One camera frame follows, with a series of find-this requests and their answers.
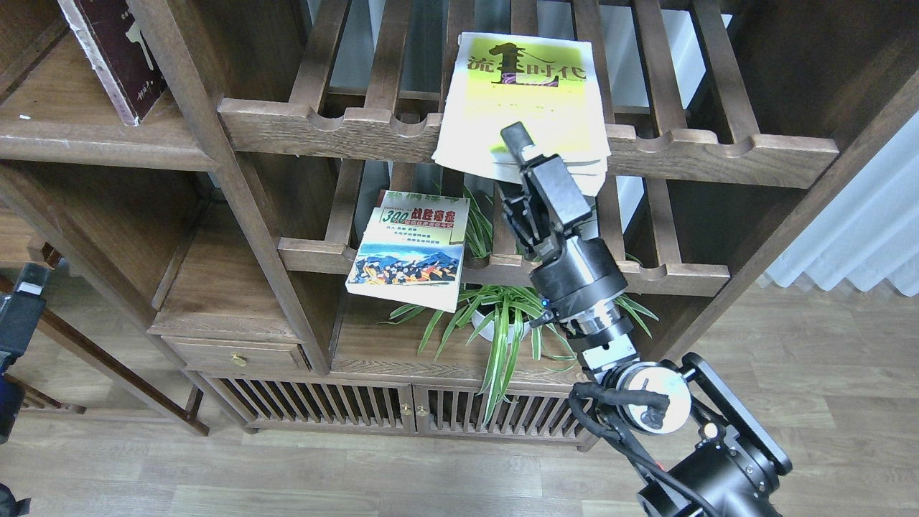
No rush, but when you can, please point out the white plant pot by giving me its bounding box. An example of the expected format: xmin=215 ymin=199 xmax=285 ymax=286
xmin=470 ymin=304 xmax=516 ymax=343

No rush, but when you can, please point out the yellow green cover book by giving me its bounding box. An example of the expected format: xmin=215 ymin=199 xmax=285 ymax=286
xmin=433 ymin=32 xmax=611 ymax=197

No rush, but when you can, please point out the colorful illustrated paperback book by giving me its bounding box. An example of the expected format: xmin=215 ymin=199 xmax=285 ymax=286
xmin=345 ymin=190 xmax=470 ymax=313

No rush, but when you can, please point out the white pleated curtain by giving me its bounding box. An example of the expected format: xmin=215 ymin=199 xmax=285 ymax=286
xmin=761 ymin=114 xmax=918 ymax=297

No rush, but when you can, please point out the maroon hardcover book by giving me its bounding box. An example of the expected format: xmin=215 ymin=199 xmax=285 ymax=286
xmin=58 ymin=1 xmax=167 ymax=126

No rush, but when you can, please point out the right slatted cabinet door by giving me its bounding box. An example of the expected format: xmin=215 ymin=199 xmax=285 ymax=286
xmin=413 ymin=385 xmax=597 ymax=451

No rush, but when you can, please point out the slatted cabinet door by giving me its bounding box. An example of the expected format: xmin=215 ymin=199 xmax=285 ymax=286
xmin=413 ymin=385 xmax=597 ymax=451
xmin=207 ymin=376 xmax=416 ymax=434

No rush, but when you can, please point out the wooden drawer with brass knob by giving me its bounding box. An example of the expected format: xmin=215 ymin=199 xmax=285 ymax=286
xmin=163 ymin=336 xmax=311 ymax=372

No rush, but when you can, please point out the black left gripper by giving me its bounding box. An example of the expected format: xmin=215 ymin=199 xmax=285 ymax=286
xmin=0 ymin=263 xmax=50 ymax=444

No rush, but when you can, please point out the left slatted cabinet door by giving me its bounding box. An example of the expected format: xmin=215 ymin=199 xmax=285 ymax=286
xmin=207 ymin=376 xmax=416 ymax=434

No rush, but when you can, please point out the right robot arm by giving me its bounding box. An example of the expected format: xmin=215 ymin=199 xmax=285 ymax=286
xmin=501 ymin=122 xmax=792 ymax=516

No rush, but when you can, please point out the green spider plant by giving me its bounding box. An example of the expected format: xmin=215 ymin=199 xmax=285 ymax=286
xmin=381 ymin=187 xmax=659 ymax=421

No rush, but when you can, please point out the dark wooden bookshelf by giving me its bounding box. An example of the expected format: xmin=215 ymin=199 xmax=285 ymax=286
xmin=2 ymin=1 xmax=917 ymax=431

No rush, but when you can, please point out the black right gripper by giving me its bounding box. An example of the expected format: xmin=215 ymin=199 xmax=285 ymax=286
xmin=499 ymin=122 xmax=628 ymax=323

